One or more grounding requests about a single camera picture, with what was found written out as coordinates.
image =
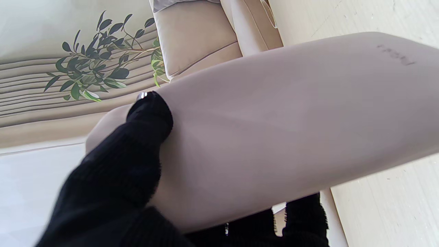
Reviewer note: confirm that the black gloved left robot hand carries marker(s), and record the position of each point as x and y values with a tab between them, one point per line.
113	178

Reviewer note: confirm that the beige soft glasses pouch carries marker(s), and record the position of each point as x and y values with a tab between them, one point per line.
274	130

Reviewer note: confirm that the white backdrop cloth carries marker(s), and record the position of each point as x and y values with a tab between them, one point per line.
31	192

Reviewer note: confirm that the tall green leafy houseplant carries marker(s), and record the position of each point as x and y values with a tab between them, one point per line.
92	61

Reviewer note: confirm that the beige fabric sofa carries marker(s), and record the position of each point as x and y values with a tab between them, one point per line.
195	37

